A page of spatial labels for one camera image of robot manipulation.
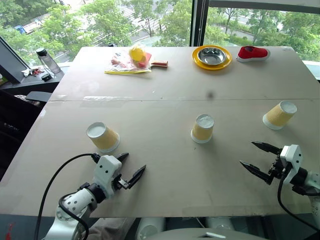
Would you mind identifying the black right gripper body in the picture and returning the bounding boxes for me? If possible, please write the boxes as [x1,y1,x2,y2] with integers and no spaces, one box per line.
[268,153,291,179]

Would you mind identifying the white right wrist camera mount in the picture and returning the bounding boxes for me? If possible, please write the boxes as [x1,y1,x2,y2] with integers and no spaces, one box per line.
[279,144,305,185]

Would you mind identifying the white cylinder under table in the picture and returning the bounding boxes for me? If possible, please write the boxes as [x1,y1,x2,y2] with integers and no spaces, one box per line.
[205,216,235,233]
[136,217,166,240]

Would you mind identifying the red-handled scissors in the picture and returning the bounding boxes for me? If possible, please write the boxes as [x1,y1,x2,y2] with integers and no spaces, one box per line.
[29,66,46,76]

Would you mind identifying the yellow plastic toy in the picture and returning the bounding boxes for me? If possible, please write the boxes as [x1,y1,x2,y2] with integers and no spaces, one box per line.
[128,44,148,64]

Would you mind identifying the yellow plate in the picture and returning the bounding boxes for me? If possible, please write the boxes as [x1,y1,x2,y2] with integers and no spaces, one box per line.
[191,44,233,71]

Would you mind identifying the red table tennis paddle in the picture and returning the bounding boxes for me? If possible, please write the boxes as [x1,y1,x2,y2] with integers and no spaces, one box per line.
[146,52,169,69]

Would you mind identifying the steel bowl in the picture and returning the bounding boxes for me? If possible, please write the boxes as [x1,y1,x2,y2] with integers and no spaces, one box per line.
[197,46,227,67]

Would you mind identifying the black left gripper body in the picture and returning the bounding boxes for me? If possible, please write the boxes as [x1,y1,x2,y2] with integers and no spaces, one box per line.
[112,173,131,192]

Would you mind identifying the clear water bottle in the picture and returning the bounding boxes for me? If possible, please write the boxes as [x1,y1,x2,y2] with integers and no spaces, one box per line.
[35,47,62,75]

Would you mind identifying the yellow ribbed paper cup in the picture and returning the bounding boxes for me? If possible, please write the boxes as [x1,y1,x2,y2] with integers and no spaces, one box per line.
[262,100,298,131]
[190,113,216,145]
[85,121,121,154]

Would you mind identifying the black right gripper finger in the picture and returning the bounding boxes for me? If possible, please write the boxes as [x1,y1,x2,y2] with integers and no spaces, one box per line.
[250,141,284,156]
[239,160,274,186]

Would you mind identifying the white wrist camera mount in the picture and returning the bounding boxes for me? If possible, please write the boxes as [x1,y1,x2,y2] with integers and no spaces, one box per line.
[92,154,123,200]
[279,144,305,185]

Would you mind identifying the red slip-on shoe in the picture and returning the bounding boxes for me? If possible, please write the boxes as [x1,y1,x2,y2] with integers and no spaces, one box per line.
[235,45,272,63]

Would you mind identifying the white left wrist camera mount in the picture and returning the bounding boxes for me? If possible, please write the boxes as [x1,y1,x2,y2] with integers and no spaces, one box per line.
[92,154,123,200]

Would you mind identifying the clear plastic zip bag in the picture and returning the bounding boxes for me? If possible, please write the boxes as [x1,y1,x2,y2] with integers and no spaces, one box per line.
[104,43,154,76]

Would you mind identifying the dark side desk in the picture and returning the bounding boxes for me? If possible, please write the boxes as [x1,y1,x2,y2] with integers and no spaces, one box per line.
[0,63,66,97]

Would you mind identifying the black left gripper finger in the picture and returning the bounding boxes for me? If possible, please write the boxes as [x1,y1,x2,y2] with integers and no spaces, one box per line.
[115,152,130,164]
[126,164,147,190]

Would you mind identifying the grey chair armrest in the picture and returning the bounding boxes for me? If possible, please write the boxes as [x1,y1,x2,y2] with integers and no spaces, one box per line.
[25,90,53,103]

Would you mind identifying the black window frame post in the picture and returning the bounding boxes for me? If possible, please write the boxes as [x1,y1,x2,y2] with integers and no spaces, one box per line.
[189,0,210,48]

